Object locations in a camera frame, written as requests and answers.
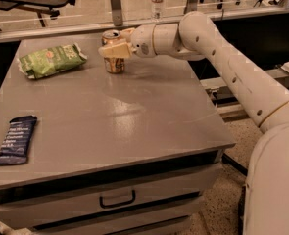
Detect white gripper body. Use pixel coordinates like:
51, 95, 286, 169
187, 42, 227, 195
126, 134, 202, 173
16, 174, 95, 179
131, 24, 156, 58

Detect black metal stand leg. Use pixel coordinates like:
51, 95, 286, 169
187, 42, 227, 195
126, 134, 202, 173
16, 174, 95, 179
222, 153, 248, 176

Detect orange soda can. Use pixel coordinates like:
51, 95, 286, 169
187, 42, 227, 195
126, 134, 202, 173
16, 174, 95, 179
102, 29, 124, 74

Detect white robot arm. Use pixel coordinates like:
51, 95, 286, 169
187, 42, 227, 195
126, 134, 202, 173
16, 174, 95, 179
99, 11, 289, 235

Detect black drawer handle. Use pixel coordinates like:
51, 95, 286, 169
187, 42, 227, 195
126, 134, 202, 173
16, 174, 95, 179
99, 190, 136, 209

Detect green chip bag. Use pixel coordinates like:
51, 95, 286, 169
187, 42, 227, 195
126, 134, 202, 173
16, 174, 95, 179
18, 43, 87, 79

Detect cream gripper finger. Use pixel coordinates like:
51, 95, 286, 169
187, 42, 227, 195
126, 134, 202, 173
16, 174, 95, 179
98, 39, 133, 59
120, 27, 135, 42

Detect grey drawer cabinet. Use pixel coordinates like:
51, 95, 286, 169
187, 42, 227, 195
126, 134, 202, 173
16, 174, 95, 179
0, 34, 233, 235

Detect clear plastic water bottle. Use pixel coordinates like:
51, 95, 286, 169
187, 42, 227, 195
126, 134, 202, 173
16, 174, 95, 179
151, 0, 164, 21

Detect dark blue snack bar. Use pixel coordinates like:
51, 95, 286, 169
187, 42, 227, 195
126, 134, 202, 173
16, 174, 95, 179
0, 116, 37, 166

